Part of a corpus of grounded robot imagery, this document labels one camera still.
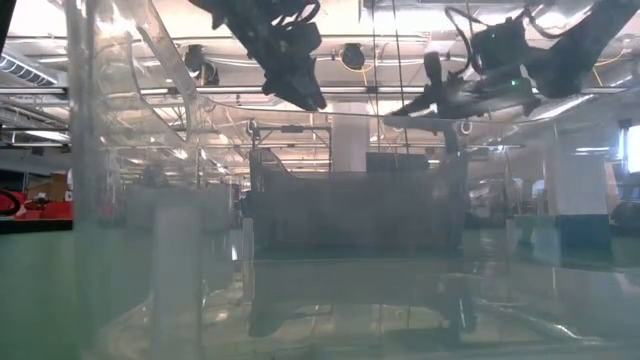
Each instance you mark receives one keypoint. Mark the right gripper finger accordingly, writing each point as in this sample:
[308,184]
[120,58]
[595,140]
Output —
[420,124]
[422,106]

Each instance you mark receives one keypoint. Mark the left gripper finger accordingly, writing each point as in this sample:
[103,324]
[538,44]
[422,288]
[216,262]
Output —
[302,87]

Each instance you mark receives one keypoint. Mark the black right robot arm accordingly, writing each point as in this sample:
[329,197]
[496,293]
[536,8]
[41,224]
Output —
[590,40]

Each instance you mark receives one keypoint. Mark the dark computer monitor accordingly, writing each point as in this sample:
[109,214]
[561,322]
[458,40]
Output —
[395,162]

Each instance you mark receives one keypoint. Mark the long ceiling light strip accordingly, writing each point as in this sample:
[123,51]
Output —
[225,90]

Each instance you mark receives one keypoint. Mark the dark smoke plastic bin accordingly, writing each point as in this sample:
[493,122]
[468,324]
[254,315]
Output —
[350,215]

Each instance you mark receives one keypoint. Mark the cardboard box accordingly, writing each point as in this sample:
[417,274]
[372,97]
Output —
[47,187]

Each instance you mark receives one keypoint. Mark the red bin shelf rack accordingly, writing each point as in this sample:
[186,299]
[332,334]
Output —
[50,210]

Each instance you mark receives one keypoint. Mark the clear plastic bin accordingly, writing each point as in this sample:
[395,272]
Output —
[125,300]

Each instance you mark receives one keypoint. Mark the green table mat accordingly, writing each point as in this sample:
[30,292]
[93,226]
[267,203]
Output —
[35,300]

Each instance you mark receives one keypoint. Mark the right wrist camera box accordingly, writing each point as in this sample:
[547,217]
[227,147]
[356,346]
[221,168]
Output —
[500,47]

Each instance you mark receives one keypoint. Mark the ribbed silver ceiling duct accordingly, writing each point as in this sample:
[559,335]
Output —
[25,70]

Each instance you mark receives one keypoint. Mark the black table frame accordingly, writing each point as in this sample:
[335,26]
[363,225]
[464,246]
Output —
[35,226]

